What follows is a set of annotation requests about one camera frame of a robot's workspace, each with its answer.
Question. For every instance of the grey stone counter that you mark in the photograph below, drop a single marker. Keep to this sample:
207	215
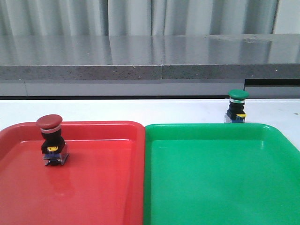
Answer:
206	66

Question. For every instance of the white pleated curtain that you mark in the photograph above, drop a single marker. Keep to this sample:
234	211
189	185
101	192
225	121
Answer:
136	17

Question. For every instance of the red mushroom push button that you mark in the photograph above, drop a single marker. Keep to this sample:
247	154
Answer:
54	148

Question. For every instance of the red plastic tray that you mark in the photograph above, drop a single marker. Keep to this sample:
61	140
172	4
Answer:
101	182

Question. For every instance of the green mushroom push button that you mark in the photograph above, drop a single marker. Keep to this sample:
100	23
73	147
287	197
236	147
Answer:
235	112

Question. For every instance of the green plastic tray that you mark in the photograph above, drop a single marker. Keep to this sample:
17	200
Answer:
220	174

